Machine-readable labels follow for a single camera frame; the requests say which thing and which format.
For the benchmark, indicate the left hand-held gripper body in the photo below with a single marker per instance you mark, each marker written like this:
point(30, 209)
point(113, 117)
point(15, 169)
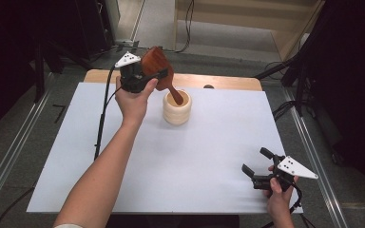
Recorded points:
point(131, 79)

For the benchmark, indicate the white sleeve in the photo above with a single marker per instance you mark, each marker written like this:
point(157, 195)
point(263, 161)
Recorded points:
point(67, 226)

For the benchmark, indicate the light wooden table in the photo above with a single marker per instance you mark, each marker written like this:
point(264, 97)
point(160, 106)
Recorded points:
point(234, 83)

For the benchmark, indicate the light wooden furniture frame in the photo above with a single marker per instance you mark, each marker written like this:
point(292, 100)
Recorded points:
point(234, 12)

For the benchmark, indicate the black metal stand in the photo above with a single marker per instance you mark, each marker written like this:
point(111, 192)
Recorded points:
point(299, 79)
point(39, 72)

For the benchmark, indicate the wooden scoop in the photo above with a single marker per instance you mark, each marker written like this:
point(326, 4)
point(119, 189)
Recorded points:
point(155, 61)

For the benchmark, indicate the person's dark lap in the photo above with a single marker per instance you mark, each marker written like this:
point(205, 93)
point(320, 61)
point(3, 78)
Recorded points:
point(171, 221)

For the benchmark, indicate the dark round table grommet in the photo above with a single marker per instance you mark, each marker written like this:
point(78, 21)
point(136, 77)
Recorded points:
point(208, 86)

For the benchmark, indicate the white power strip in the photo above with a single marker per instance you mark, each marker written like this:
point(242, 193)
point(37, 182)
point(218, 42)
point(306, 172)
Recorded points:
point(124, 41)

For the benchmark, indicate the person's left hand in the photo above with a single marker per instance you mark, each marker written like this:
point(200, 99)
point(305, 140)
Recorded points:
point(133, 104)

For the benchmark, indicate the person's right hand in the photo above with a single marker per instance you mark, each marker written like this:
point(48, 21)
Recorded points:
point(278, 202)

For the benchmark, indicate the black cabinet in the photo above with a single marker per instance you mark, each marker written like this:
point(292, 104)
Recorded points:
point(92, 25)

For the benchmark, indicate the metal floor rail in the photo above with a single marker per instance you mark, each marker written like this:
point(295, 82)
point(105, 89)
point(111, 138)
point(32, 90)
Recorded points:
point(15, 145)
point(316, 164)

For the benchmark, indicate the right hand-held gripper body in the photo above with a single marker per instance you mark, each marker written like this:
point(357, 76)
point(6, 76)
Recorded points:
point(293, 167)

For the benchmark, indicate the white table board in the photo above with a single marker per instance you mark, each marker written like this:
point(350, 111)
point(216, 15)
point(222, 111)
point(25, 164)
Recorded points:
point(202, 158)

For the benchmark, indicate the black curtain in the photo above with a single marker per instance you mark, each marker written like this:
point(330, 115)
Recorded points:
point(351, 79)

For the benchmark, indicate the cream ribbed cup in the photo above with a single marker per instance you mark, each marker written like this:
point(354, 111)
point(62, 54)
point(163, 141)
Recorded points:
point(177, 115)

